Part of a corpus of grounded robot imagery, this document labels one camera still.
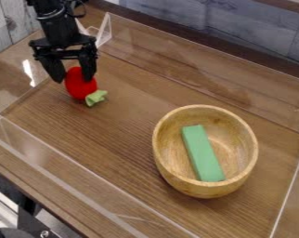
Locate black clamp bracket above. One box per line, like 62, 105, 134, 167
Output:
16, 207, 60, 238

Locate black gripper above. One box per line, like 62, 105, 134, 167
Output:
28, 12, 97, 84

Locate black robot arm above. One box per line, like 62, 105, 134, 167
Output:
26, 0, 97, 83

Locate red plush strawberry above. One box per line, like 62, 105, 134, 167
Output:
63, 67, 107, 107

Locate wooden bowl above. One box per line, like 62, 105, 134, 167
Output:
151, 104, 258, 199

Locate clear acrylic tray walls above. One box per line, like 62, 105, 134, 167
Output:
0, 10, 299, 238

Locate green rectangular block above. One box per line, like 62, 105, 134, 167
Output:
181, 125, 225, 182

